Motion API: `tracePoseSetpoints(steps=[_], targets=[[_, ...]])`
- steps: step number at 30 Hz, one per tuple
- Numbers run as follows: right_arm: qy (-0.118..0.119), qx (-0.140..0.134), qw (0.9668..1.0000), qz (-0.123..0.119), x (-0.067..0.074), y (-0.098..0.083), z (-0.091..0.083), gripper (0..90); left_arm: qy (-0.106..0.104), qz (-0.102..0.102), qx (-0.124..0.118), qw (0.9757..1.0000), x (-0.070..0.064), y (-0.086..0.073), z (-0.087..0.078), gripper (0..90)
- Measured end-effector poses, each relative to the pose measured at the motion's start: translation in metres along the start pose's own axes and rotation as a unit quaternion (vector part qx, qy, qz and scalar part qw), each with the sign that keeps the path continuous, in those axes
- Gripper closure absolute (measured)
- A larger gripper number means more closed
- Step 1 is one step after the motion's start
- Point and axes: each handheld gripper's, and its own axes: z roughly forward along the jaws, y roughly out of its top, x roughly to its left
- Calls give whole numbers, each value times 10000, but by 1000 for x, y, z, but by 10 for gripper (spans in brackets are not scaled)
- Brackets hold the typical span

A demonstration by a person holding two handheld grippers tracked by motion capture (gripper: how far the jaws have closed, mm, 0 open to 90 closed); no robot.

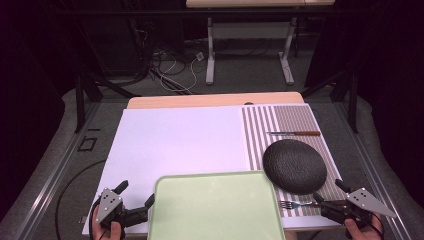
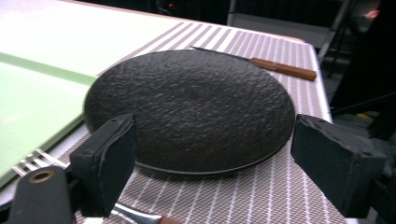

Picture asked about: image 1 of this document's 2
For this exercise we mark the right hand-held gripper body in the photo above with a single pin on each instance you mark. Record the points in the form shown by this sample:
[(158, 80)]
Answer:
[(365, 200)]

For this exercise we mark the person's right hand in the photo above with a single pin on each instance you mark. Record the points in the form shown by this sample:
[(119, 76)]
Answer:
[(361, 233)]

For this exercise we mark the white-legged table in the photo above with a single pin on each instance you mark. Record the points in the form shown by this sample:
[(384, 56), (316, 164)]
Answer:
[(250, 31)]

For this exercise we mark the black round plate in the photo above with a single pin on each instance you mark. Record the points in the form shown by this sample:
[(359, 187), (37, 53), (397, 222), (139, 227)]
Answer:
[(295, 166)]

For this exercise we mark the black metal stand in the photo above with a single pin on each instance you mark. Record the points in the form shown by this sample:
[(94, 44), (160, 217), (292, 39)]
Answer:
[(80, 100), (352, 100)]

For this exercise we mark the silver fork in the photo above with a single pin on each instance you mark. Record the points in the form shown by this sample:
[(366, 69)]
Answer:
[(290, 204)]

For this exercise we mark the person's left hand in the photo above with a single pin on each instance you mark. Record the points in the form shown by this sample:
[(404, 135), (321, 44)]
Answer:
[(115, 231)]

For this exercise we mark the striped placemat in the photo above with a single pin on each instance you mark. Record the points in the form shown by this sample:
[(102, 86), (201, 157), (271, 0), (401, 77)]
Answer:
[(263, 126)]

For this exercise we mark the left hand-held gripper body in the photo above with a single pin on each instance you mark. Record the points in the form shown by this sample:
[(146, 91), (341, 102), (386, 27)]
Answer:
[(110, 205)]

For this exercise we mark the light green tray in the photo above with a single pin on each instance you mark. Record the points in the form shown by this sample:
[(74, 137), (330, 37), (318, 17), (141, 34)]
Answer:
[(213, 206)]

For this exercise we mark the aluminium floor rail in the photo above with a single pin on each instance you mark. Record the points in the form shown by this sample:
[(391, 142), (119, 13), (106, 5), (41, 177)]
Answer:
[(53, 173), (370, 160)]

